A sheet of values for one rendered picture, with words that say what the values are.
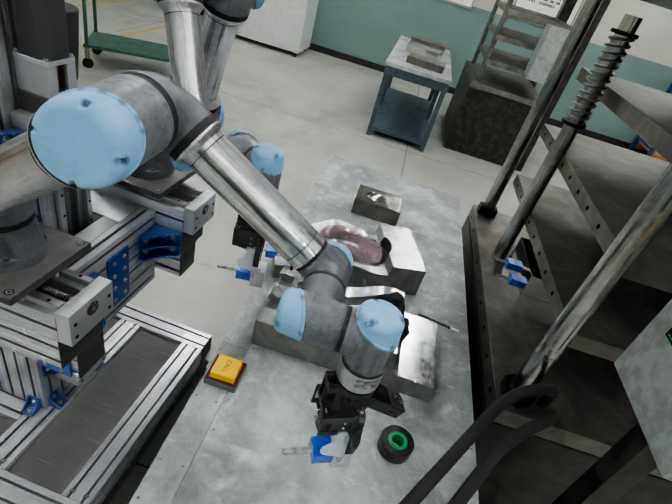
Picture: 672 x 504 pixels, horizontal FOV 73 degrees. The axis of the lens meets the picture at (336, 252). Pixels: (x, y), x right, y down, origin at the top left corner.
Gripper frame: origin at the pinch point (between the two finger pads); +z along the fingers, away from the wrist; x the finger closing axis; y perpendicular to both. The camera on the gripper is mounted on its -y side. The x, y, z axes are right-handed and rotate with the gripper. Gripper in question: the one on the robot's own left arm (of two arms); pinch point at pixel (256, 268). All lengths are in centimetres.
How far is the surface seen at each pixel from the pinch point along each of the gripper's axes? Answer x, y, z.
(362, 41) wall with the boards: -717, -54, 61
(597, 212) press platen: -16, -90, -33
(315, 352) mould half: 16.3, -20.1, 10.5
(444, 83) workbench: -381, -126, 20
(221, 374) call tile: 28.2, 1.8, 11.3
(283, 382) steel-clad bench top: 24.2, -13.4, 15.0
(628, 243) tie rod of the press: 14, -79, -40
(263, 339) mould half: 14.0, -6.1, 12.1
